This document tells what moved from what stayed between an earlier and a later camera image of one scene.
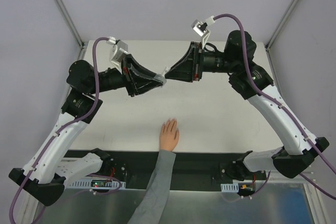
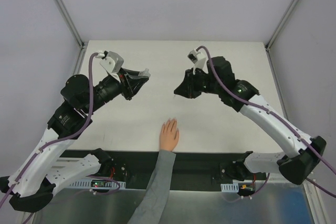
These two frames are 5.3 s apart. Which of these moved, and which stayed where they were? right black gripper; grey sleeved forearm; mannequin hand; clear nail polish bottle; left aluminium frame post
Moved: clear nail polish bottle; right black gripper
Stayed: grey sleeved forearm; left aluminium frame post; mannequin hand
